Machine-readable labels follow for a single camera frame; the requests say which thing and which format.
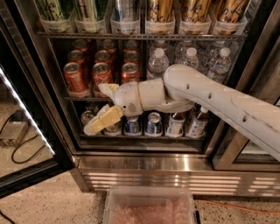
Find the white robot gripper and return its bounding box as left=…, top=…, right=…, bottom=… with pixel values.
left=83, top=81, right=144, bottom=136

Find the red coke can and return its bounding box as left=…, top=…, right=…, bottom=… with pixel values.
left=92, top=62, right=113, bottom=98

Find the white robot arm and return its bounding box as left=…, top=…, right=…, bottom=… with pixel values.
left=84, top=64, right=280, bottom=160

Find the silver can bottom left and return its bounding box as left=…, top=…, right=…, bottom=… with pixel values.
left=80, top=111, right=95, bottom=126

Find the orange soda can front right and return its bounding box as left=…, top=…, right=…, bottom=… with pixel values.
left=121, top=63, right=141, bottom=83

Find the orange soda can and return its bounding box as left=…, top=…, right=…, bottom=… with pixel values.
left=121, top=63, right=141, bottom=83
left=63, top=62, right=88, bottom=93

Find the orange soda can front left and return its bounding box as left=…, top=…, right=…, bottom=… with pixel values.
left=63, top=62, right=88, bottom=93

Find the red can second row middle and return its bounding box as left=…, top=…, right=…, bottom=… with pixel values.
left=94, top=50, right=112, bottom=65

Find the red can second row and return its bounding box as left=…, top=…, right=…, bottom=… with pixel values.
left=124, top=51, right=141, bottom=65
left=94, top=50, right=112, bottom=65
left=67, top=50, right=88, bottom=69

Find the red can second row right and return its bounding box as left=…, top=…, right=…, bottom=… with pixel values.
left=124, top=51, right=141, bottom=65

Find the red can second row left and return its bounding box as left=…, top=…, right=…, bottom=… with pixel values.
left=67, top=50, right=88, bottom=69

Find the stainless steel fridge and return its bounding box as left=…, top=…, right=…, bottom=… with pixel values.
left=14, top=0, right=280, bottom=197

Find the silver blue tall can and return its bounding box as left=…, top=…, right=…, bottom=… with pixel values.
left=115, top=0, right=138, bottom=28

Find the green tall can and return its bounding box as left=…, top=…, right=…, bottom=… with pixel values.
left=35, top=0, right=74, bottom=32
left=73, top=0, right=108, bottom=33

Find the open glass fridge door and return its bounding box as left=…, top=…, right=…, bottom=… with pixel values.
left=0, top=0, right=74, bottom=198

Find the clear water bottle front middle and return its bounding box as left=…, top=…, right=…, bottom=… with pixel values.
left=181, top=47, right=199, bottom=69

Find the clear water bottle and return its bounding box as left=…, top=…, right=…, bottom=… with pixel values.
left=181, top=47, right=199, bottom=69
left=147, top=48, right=170, bottom=80
left=206, top=47, right=231, bottom=84

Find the gold tall can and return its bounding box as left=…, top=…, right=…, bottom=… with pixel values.
left=179, top=0, right=212, bottom=28
left=146, top=0, right=173, bottom=34
left=213, top=0, right=250, bottom=34

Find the green tall can top left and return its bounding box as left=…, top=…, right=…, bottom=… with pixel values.
left=35, top=0, right=74, bottom=32

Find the clear water bottle front left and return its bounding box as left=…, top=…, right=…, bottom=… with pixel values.
left=147, top=48, right=170, bottom=80

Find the brown tea bottle left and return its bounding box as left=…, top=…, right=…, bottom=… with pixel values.
left=165, top=112, right=186, bottom=137

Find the brown tea bottle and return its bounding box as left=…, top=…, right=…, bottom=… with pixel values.
left=165, top=112, right=186, bottom=137
left=186, top=107, right=210, bottom=138

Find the brown tea bottle right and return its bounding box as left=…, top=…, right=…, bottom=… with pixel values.
left=186, top=107, right=210, bottom=138

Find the clear plastic bin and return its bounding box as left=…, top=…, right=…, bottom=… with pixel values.
left=102, top=186, right=198, bottom=224

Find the clear water bottle front right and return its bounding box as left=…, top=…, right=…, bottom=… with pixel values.
left=206, top=47, right=231, bottom=84

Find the middle wire fridge shelf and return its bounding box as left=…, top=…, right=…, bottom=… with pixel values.
left=64, top=96, right=112, bottom=102

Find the wire fridge shelf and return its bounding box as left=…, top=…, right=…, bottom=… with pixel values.
left=64, top=96, right=112, bottom=102
left=37, top=31, right=247, bottom=41

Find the upper wire fridge shelf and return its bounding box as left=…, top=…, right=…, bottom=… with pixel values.
left=37, top=31, right=247, bottom=41

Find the black cable on floor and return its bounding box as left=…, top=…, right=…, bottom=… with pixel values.
left=0, top=113, right=47, bottom=165

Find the orange cable on floor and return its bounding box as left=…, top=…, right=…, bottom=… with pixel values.
left=193, top=199, right=280, bottom=214

